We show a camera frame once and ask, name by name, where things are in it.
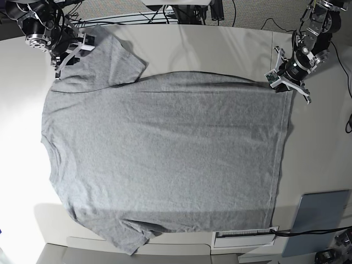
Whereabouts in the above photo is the grey T-shirt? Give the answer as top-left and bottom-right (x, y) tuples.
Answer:
(41, 26), (292, 255)

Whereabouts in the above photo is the camera on image-right gripper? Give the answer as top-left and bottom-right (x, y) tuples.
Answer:
(265, 69), (281, 89)

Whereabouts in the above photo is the black cable on table right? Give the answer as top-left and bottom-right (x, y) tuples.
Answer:
(260, 18), (352, 133)

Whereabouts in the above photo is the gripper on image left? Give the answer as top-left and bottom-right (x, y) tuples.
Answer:
(51, 26), (95, 80)

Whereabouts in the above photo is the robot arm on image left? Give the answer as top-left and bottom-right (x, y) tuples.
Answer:
(4, 1), (95, 79)

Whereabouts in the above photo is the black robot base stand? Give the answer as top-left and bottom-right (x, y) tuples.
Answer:
(142, 0), (237, 28)

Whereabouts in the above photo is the black cable at grommet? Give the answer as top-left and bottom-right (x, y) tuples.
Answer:
(271, 226), (352, 238)

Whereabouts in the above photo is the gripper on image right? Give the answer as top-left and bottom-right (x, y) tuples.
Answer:
(274, 46), (311, 104)

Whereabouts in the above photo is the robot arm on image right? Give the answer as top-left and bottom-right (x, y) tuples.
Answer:
(265, 1), (351, 104)

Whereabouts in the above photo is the camera on image-left gripper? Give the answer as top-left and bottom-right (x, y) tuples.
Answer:
(81, 34), (95, 51)

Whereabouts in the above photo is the black device bottom right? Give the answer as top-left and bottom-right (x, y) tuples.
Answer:
(315, 249), (340, 264)

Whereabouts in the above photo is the grey laptop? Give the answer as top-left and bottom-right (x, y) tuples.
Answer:
(282, 190), (350, 257)

